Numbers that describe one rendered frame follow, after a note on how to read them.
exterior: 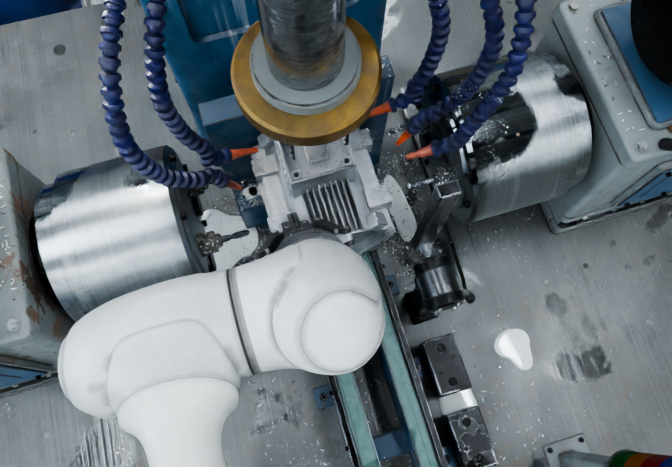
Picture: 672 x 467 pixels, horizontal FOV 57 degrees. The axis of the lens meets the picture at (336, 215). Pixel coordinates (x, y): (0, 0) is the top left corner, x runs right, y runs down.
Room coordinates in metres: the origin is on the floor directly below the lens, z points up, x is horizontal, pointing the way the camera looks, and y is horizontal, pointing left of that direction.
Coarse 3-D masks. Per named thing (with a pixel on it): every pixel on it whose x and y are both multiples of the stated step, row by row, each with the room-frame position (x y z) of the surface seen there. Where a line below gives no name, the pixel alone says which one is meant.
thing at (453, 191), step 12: (456, 180) 0.29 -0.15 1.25; (444, 192) 0.27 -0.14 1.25; (456, 192) 0.27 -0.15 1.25; (432, 204) 0.27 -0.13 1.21; (444, 204) 0.26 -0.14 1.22; (432, 216) 0.26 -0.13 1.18; (444, 216) 0.27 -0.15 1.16; (420, 228) 0.27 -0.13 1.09; (432, 228) 0.26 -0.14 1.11; (420, 240) 0.26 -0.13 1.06; (432, 240) 0.27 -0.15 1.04
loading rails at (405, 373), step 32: (384, 288) 0.21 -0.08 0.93; (384, 352) 0.10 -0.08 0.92; (352, 384) 0.05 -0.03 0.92; (416, 384) 0.05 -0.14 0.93; (352, 416) 0.00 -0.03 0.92; (416, 416) 0.00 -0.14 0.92; (352, 448) -0.05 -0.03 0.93; (384, 448) -0.05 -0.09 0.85; (416, 448) -0.05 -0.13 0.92; (448, 448) -0.05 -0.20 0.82
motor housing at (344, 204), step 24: (360, 168) 0.38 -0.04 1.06; (264, 192) 0.34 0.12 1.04; (288, 192) 0.33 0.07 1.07; (312, 192) 0.32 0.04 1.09; (336, 192) 0.32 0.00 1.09; (360, 192) 0.33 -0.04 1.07; (312, 216) 0.29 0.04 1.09; (336, 216) 0.29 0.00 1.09; (360, 216) 0.29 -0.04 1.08; (360, 240) 0.29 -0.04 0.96; (384, 240) 0.28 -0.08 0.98
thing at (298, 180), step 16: (336, 144) 0.39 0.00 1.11; (288, 160) 0.37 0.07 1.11; (304, 160) 0.37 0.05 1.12; (320, 160) 0.36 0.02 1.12; (336, 160) 0.37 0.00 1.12; (352, 160) 0.36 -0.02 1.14; (288, 176) 0.33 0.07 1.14; (304, 176) 0.34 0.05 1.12; (320, 176) 0.33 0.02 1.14; (336, 176) 0.34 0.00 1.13; (352, 176) 0.35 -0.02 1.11; (304, 192) 0.32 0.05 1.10
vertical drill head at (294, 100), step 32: (256, 0) 0.37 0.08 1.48; (288, 0) 0.35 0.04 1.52; (320, 0) 0.35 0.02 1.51; (256, 32) 0.44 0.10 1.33; (288, 32) 0.35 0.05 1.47; (320, 32) 0.35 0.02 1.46; (352, 32) 0.43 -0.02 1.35; (256, 64) 0.38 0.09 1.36; (288, 64) 0.35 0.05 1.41; (320, 64) 0.35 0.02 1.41; (352, 64) 0.38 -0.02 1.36; (256, 96) 0.35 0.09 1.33; (288, 96) 0.34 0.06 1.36; (320, 96) 0.34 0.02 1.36; (352, 96) 0.36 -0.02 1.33; (256, 128) 0.33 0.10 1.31; (288, 128) 0.31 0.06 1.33; (320, 128) 0.31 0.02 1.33; (352, 128) 0.32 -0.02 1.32
